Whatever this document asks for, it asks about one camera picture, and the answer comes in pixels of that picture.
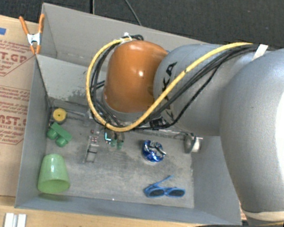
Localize green plastic cup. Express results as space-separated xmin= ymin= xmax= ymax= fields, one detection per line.
xmin=35 ymin=151 xmax=76 ymax=198

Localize crushed blue can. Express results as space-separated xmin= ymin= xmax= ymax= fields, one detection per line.
xmin=139 ymin=138 xmax=169 ymax=167

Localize black cylinder on white bracket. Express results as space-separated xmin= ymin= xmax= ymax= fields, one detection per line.
xmin=148 ymin=116 xmax=164 ymax=131

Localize green two-cylinder toy block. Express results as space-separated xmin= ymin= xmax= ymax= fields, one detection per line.
xmin=44 ymin=120 xmax=75 ymax=150

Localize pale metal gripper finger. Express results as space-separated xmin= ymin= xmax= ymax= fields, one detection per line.
xmin=87 ymin=136 xmax=101 ymax=164
xmin=83 ymin=127 xmax=97 ymax=165

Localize grey metal bin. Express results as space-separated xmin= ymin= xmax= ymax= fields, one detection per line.
xmin=6 ymin=2 xmax=275 ymax=227

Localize yellow round toy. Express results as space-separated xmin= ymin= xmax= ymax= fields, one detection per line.
xmin=51 ymin=107 xmax=69 ymax=126

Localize blue sunglasses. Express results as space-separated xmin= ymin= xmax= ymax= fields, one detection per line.
xmin=142 ymin=170 xmax=189 ymax=204

